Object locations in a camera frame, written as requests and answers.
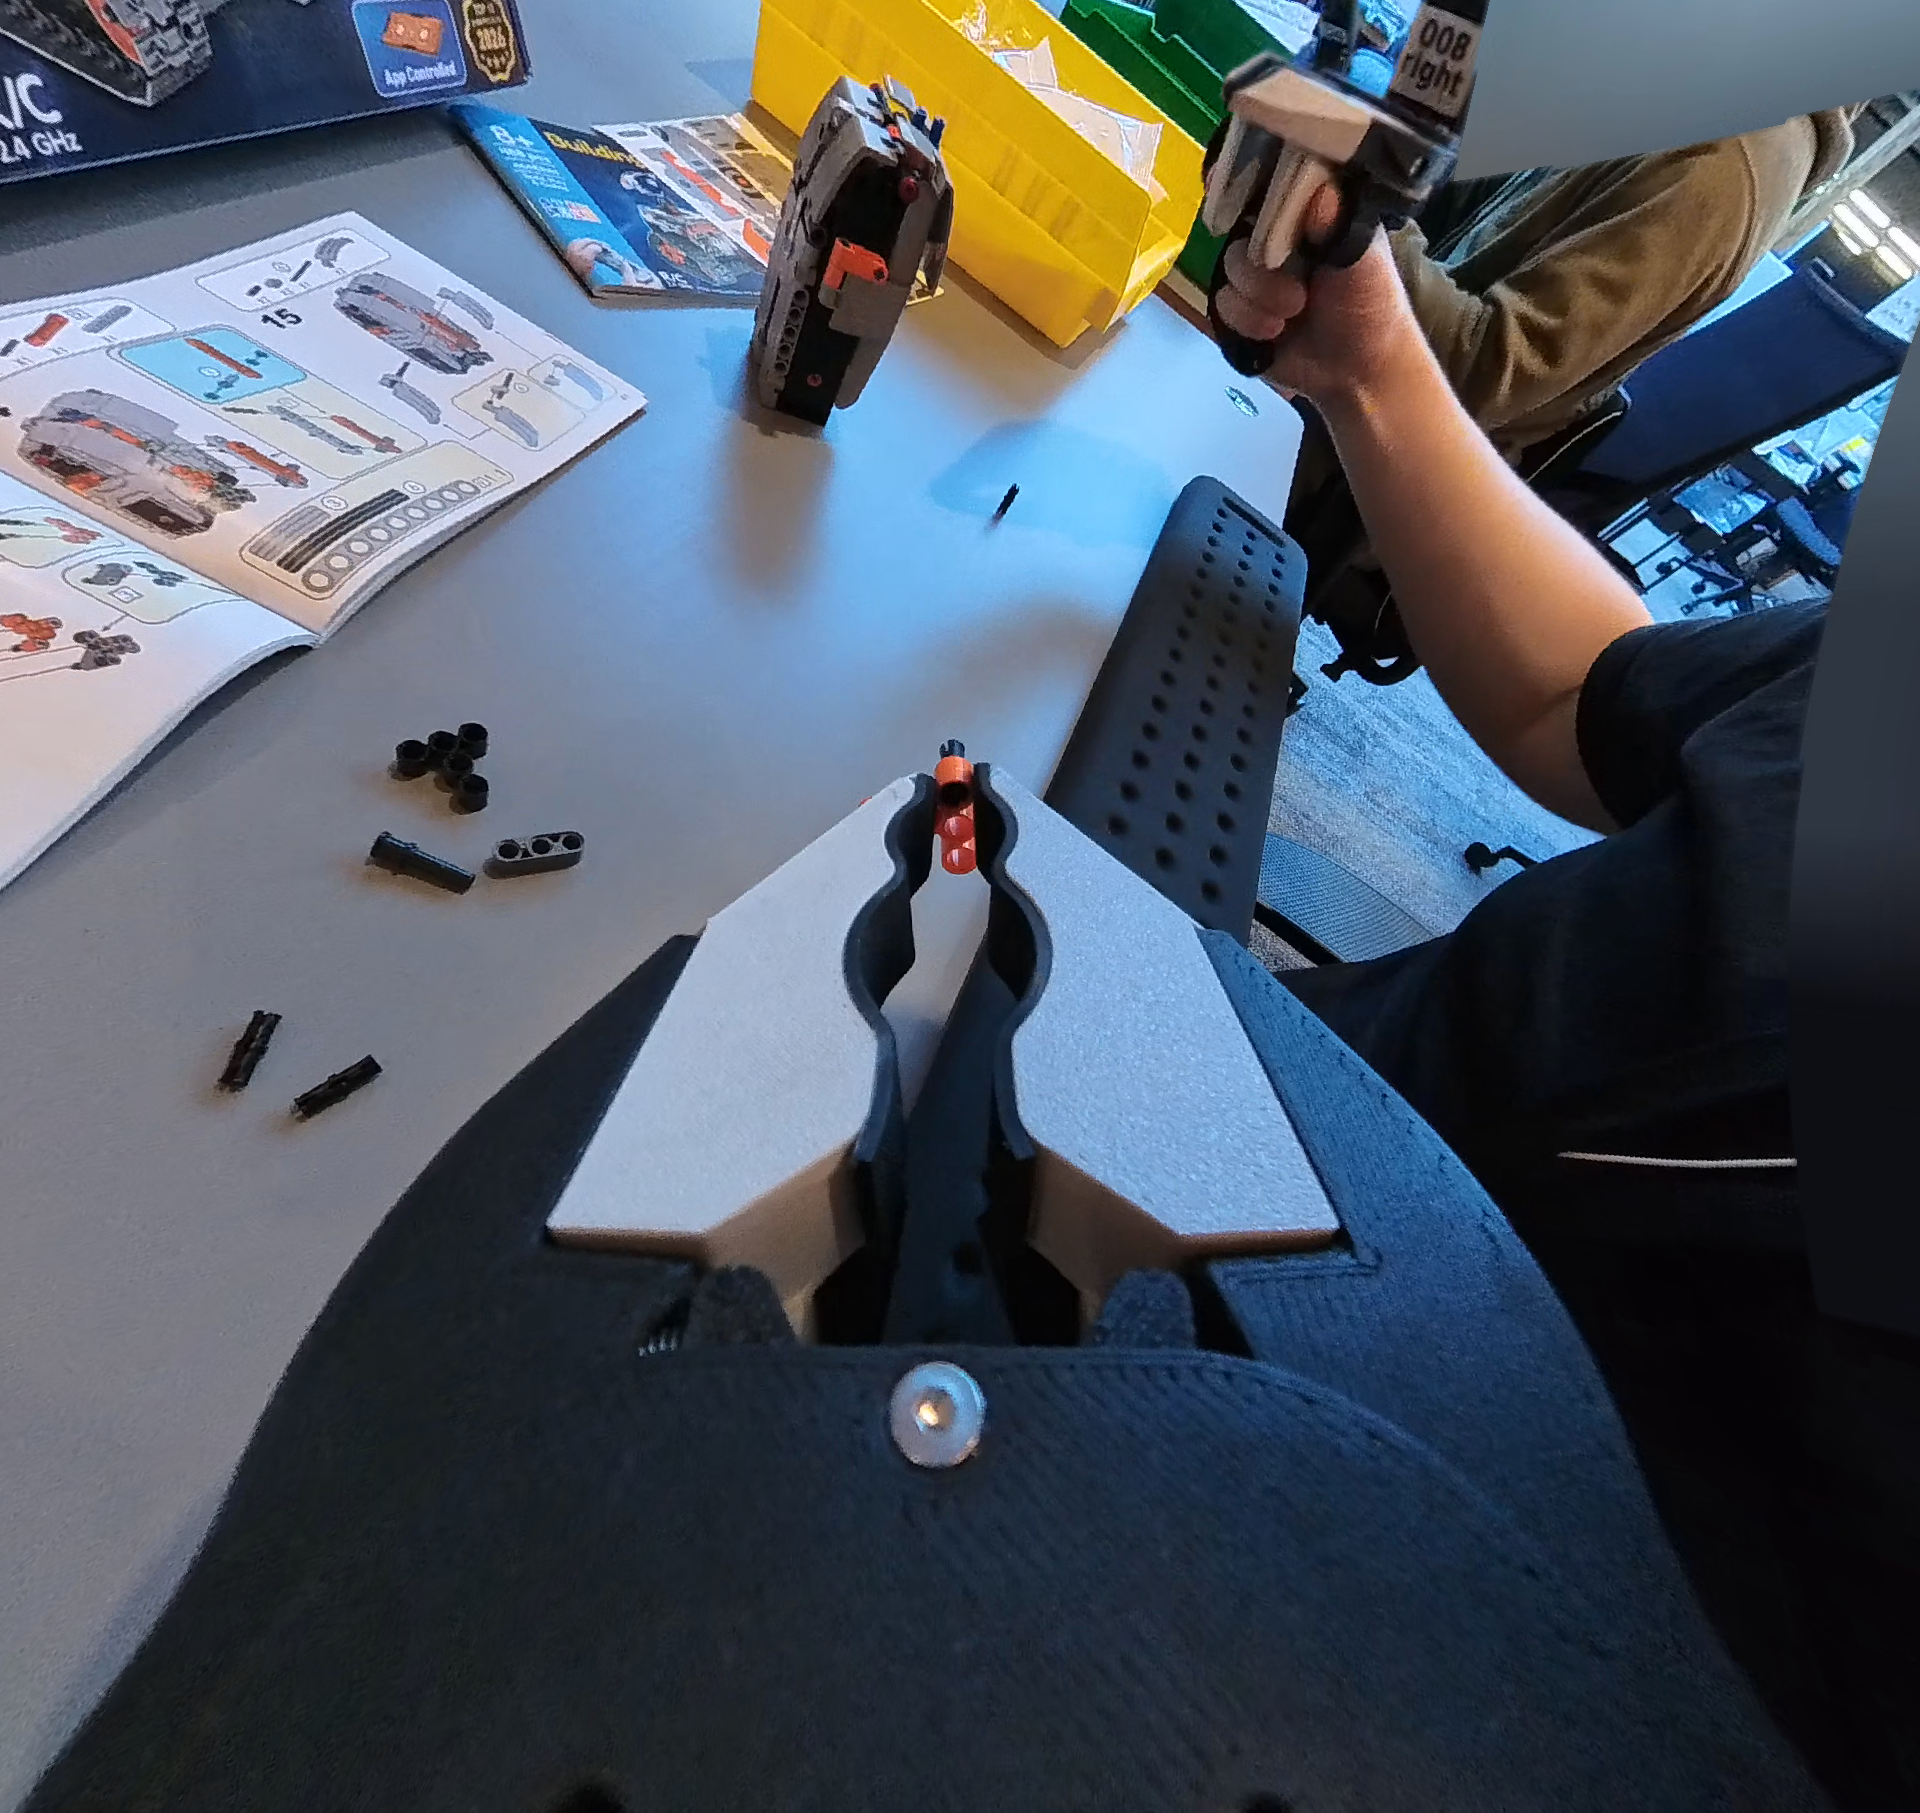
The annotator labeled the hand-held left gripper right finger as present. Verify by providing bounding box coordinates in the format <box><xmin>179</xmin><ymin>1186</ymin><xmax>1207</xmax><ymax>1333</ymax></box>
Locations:
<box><xmin>981</xmin><ymin>767</ymin><xmax>1344</xmax><ymax>1344</ymax></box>

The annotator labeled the person's right hand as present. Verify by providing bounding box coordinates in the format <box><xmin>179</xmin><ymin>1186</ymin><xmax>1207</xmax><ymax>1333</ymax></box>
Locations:
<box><xmin>1207</xmin><ymin>178</ymin><xmax>1406</xmax><ymax>415</ymax></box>

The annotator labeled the black five-hole connector brick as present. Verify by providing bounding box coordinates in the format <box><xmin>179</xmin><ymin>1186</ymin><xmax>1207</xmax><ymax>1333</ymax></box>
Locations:
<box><xmin>392</xmin><ymin>720</ymin><xmax>492</xmax><ymax>813</ymax></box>

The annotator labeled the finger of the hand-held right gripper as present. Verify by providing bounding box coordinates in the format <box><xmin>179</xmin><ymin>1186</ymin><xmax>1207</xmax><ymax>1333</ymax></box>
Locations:
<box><xmin>1217</xmin><ymin>47</ymin><xmax>1415</xmax><ymax>172</ymax></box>

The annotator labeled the yellow plastic bin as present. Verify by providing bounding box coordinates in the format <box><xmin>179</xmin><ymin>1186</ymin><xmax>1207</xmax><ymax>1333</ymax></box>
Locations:
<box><xmin>749</xmin><ymin>0</ymin><xmax>1209</xmax><ymax>348</ymax></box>

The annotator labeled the grey desk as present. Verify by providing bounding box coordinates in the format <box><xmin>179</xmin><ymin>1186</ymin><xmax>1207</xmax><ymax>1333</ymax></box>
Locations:
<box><xmin>0</xmin><ymin>0</ymin><xmax>1308</xmax><ymax>1769</ymax></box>

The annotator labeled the blue robot kit box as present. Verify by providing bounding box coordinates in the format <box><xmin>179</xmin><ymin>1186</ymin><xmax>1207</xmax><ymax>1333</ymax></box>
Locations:
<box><xmin>0</xmin><ymin>0</ymin><xmax>535</xmax><ymax>187</ymax></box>

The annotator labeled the closed blue building manual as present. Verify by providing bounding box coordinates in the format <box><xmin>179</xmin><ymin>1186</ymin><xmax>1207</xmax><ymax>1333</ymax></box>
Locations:
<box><xmin>449</xmin><ymin>101</ymin><xmax>812</xmax><ymax>303</ymax></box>

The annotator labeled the person's right forearm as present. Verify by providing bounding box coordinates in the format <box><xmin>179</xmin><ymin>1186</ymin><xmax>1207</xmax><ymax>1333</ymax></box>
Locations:
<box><xmin>1297</xmin><ymin>327</ymin><xmax>1659</xmax><ymax>832</ymax></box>

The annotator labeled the grey toy brick assembly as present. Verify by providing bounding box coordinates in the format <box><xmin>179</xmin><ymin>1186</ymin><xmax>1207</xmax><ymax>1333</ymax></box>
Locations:
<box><xmin>749</xmin><ymin>76</ymin><xmax>956</xmax><ymax>430</ymax></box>

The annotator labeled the green plastic bin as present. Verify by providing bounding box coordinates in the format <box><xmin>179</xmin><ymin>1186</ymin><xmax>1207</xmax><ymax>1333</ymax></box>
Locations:
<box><xmin>1062</xmin><ymin>0</ymin><xmax>1313</xmax><ymax>297</ymax></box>

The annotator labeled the open instruction booklet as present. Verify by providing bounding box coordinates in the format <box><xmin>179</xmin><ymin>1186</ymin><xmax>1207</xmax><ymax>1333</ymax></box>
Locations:
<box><xmin>0</xmin><ymin>209</ymin><xmax>650</xmax><ymax>892</ymax></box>

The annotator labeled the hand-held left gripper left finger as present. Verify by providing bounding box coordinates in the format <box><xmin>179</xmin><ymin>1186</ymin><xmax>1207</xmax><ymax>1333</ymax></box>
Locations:
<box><xmin>548</xmin><ymin>774</ymin><xmax>917</xmax><ymax>1344</ymax></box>

